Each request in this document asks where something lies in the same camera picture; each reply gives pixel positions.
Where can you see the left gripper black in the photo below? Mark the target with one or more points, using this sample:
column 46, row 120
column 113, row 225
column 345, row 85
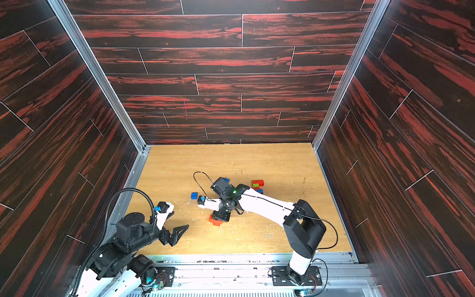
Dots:
column 166, row 238

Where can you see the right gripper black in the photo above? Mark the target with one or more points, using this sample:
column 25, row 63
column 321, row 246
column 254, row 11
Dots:
column 221, row 215

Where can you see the red long lego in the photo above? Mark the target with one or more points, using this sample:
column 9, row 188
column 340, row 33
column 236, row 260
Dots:
column 259, row 181
column 211, row 219

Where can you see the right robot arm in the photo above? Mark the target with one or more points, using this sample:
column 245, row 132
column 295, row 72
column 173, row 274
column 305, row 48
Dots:
column 303, row 228

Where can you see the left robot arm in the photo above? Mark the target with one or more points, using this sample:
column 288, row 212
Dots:
column 115, row 270

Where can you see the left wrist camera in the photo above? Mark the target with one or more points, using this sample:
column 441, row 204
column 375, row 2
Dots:
column 164, row 210

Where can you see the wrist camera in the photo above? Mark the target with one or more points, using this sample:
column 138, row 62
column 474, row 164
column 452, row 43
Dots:
column 164, row 210
column 206, row 203

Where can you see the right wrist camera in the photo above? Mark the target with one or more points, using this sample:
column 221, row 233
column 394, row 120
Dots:
column 206, row 203

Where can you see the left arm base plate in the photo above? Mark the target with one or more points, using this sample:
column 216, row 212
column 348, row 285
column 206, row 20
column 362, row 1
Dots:
column 160, row 277

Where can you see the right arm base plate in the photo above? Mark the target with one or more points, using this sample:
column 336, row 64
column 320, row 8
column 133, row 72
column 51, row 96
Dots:
column 285, row 276

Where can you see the aluminium front rail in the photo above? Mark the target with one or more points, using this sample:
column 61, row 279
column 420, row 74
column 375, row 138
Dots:
column 246, row 275

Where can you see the left aluminium corner post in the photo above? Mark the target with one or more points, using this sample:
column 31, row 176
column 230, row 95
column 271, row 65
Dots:
column 72, row 29

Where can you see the aluminium corner post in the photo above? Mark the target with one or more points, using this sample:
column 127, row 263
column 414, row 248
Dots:
column 72, row 29
column 368, row 32

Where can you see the right aluminium corner post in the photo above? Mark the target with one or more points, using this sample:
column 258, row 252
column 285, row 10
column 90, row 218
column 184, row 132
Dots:
column 368, row 32

